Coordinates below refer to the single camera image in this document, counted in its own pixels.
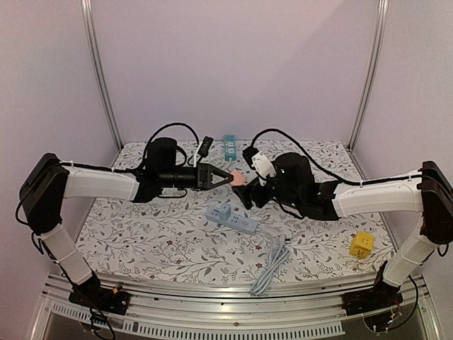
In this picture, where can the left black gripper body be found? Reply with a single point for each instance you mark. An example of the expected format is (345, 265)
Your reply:
(168, 178)

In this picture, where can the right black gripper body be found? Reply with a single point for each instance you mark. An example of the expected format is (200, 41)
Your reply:
(253, 193)

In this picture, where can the pink plug adapter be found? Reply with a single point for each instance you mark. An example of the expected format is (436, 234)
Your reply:
(238, 178)

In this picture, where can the light blue plug adapter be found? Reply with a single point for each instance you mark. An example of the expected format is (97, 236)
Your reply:
(224, 212)

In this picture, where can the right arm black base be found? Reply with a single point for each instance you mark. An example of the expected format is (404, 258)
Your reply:
(380, 296)

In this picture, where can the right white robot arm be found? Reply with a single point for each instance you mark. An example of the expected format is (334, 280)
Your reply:
(425, 191)

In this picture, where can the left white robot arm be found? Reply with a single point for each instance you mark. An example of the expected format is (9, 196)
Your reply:
(53, 180)

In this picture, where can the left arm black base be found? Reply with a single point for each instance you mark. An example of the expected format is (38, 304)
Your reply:
(91, 294)

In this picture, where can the floral table cloth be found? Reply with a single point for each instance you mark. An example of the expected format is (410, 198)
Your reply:
(170, 239)

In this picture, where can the yellow cube socket adapter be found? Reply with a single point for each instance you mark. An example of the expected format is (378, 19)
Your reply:
(361, 245)

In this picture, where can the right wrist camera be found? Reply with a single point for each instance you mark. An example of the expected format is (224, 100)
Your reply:
(258, 162)

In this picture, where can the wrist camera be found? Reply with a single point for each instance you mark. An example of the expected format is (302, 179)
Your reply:
(202, 150)
(258, 162)

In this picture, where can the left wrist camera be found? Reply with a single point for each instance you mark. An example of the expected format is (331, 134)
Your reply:
(202, 150)

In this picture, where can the aluminium front rail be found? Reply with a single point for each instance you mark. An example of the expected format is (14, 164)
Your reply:
(302, 310)

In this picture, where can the left aluminium corner post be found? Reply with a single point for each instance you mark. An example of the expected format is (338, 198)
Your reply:
(95, 55)

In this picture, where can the aluminium corner post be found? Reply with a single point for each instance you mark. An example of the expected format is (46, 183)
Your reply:
(95, 55)
(377, 42)

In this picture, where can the right aluminium corner post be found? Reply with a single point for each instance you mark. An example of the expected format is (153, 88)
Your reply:
(377, 42)

